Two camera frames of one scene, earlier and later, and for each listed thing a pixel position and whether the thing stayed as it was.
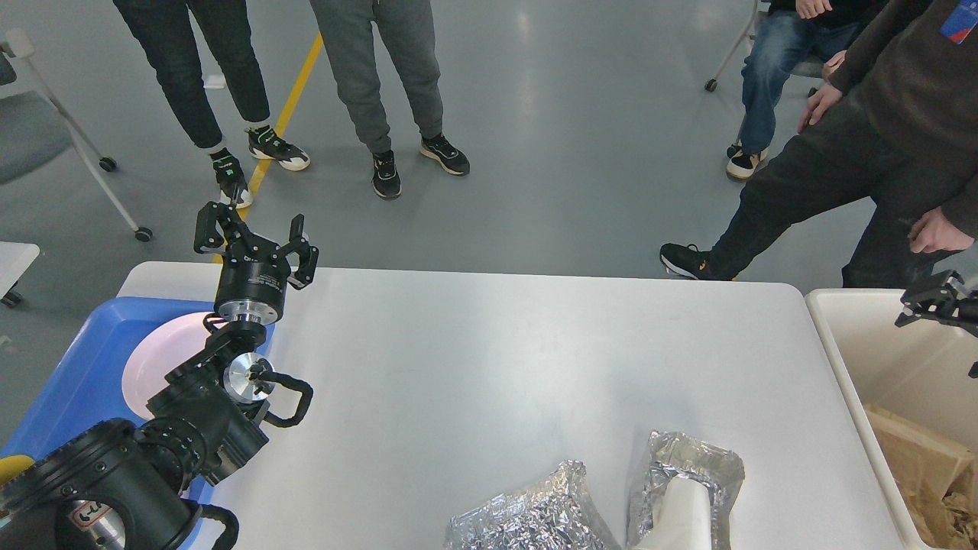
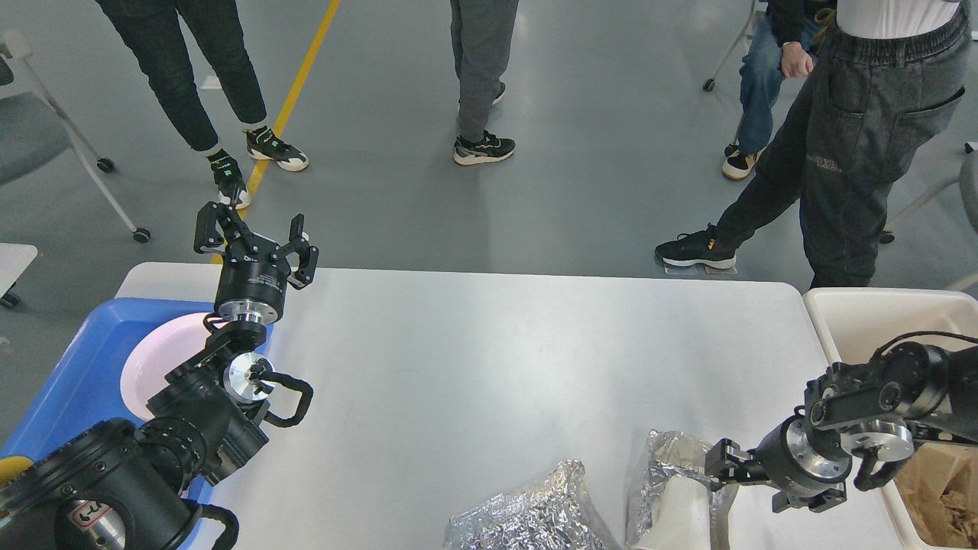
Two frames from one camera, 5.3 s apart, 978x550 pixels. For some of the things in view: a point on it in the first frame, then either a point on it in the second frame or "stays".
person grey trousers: x=407 y=30 → x=483 y=33
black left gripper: x=252 y=285 stays
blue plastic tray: x=85 y=388 stays
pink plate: x=173 y=345 stays
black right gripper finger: x=942 y=298 → x=727 y=461
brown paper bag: x=923 y=464 stays
